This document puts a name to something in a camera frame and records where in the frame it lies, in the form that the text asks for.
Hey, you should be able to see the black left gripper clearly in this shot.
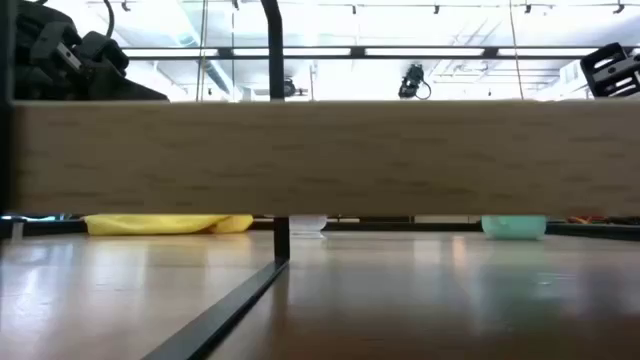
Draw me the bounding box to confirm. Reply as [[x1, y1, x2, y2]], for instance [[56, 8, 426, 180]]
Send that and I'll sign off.
[[74, 30, 170, 102]]

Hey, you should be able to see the teal mug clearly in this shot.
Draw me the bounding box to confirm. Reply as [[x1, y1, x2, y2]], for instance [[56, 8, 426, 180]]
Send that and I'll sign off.
[[480, 215, 548, 241]]

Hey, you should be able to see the yellow cloth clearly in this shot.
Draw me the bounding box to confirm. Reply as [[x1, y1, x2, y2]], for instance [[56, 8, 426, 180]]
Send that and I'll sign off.
[[83, 214, 255, 237]]

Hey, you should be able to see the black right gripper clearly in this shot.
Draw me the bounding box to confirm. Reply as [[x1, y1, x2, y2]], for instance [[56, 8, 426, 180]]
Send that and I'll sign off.
[[579, 42, 640, 99]]

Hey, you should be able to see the black overhead camera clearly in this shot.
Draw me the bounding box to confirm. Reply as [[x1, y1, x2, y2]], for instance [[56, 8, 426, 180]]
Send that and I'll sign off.
[[397, 63, 432, 101]]

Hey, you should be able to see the black metal frame post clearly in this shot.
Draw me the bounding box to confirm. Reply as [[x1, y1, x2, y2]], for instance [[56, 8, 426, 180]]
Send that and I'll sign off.
[[0, 0, 292, 360]]

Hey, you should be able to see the light wooden shelf board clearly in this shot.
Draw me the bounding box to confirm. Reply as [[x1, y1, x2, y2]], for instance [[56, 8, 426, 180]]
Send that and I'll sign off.
[[9, 99, 640, 218]]

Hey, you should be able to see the black horizontal rig bar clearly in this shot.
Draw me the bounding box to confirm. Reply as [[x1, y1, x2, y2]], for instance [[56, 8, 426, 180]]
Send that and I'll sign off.
[[122, 45, 640, 62]]

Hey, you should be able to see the black table edge rail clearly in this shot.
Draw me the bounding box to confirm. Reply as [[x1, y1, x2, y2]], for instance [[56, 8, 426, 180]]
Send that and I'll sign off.
[[0, 217, 640, 242]]

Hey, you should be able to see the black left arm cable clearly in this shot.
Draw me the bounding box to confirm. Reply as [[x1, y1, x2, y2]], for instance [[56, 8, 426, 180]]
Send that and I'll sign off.
[[102, 0, 116, 40]]

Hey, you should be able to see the red background clutter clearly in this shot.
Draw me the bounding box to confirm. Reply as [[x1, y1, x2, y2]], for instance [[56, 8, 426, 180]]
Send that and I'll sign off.
[[566, 215, 640, 226]]

